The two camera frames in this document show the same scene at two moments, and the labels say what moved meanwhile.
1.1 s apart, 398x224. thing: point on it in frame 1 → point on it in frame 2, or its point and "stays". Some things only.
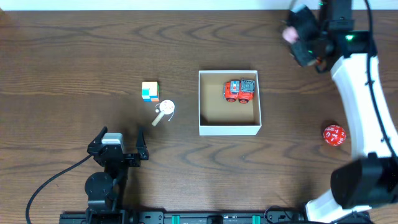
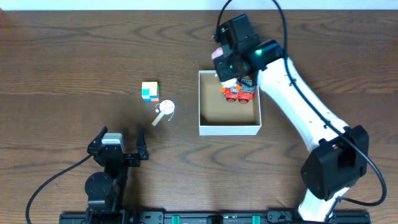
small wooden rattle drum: x=166 y=107 stays
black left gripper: x=123 y=158 stays
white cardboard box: x=219 y=117 stays
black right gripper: x=301 y=56 → x=223 y=75
